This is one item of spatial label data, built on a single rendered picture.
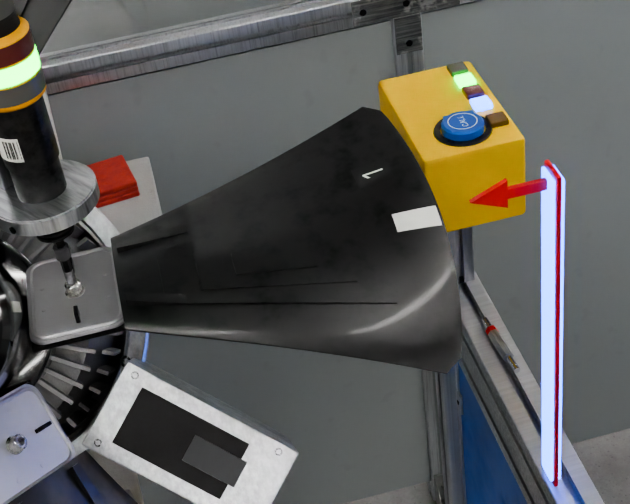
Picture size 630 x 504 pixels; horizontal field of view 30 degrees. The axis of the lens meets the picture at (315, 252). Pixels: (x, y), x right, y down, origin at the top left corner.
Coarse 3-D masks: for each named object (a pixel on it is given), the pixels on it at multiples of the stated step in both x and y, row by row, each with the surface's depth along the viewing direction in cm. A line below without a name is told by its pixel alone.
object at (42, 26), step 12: (24, 0) 80; (36, 0) 79; (48, 0) 79; (60, 0) 78; (24, 12) 80; (36, 12) 79; (48, 12) 79; (60, 12) 78; (36, 24) 79; (48, 24) 78; (36, 36) 78; (48, 36) 78; (36, 48) 78
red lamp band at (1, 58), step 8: (24, 40) 69; (32, 40) 70; (8, 48) 69; (16, 48) 69; (24, 48) 69; (32, 48) 70; (0, 56) 69; (8, 56) 69; (16, 56) 69; (24, 56) 70; (0, 64) 69; (8, 64) 69
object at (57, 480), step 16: (80, 464) 84; (96, 464) 85; (48, 480) 81; (64, 480) 82; (80, 480) 83; (96, 480) 84; (112, 480) 86; (32, 496) 80; (48, 496) 81; (64, 496) 82; (80, 496) 83; (96, 496) 83; (112, 496) 85; (128, 496) 86
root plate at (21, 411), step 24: (24, 384) 84; (0, 408) 82; (24, 408) 83; (48, 408) 85; (0, 432) 81; (24, 432) 82; (48, 432) 84; (0, 456) 80; (24, 456) 82; (48, 456) 83; (72, 456) 84; (0, 480) 79; (24, 480) 81
